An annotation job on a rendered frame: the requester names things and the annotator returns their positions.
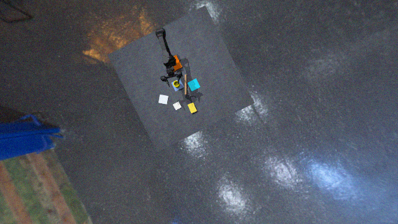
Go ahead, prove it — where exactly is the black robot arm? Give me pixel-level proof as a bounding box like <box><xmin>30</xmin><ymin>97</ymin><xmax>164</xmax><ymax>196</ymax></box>
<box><xmin>155</xmin><ymin>28</ymin><xmax>177</xmax><ymax>75</ymax></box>

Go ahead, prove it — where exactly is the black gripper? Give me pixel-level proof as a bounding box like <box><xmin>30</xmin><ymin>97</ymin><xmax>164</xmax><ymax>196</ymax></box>
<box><xmin>160</xmin><ymin>72</ymin><xmax>183</xmax><ymax>87</ymax></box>

